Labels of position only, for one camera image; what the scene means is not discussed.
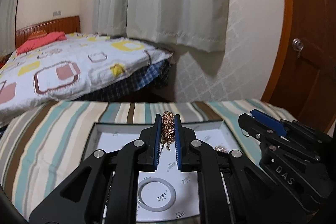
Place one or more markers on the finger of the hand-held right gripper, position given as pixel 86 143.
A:
pixel 254 127
pixel 267 120

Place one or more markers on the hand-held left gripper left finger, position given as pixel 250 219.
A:
pixel 157 145

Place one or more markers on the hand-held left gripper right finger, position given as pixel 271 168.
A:
pixel 178 145

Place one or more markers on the white jewellery box tray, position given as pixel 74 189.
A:
pixel 115 138

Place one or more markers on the white jade bangle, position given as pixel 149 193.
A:
pixel 140 193

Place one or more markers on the gold flower brooch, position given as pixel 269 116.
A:
pixel 221 149

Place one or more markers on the blue plaid blanket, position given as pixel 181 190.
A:
pixel 136 82

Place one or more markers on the metal door knob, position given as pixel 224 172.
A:
pixel 297 44

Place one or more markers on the striped bed mattress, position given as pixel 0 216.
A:
pixel 52 140

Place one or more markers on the wooden door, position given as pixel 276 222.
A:
pixel 309 16

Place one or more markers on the white patterned quilt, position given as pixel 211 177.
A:
pixel 78 61

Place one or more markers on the wooden headboard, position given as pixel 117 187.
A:
pixel 57 26

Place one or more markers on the red pillow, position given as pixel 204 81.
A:
pixel 39 43

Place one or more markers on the orange patterned pillow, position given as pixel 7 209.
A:
pixel 36 33

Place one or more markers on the sheer white curtain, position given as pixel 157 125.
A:
pixel 10 11

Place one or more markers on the wall socket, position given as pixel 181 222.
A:
pixel 57 13

